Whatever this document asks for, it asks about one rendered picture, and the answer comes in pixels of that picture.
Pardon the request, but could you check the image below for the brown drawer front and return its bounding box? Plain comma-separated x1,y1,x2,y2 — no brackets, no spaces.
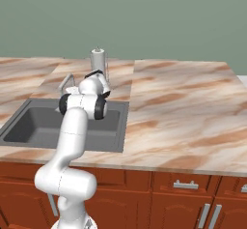
151,171,222,198
216,175,247,201

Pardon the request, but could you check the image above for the grey sink tap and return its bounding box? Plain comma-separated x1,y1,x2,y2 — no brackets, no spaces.
57,72,82,95

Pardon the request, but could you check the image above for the brown cupboard door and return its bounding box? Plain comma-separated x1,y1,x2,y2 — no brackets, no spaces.
149,191,212,229
53,187,152,229
0,180,57,229
206,196,247,229

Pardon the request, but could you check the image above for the silver cupboard door handle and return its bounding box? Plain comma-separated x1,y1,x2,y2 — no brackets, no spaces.
208,204,223,229
197,203,212,229
47,193,60,217

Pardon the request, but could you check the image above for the grey kitchen sink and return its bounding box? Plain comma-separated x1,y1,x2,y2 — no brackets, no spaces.
0,98,130,154

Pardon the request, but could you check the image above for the brown panel under sink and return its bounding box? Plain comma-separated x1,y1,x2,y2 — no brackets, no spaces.
0,160,152,193

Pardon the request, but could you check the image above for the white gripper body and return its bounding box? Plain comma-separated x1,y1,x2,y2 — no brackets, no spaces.
96,72,112,98

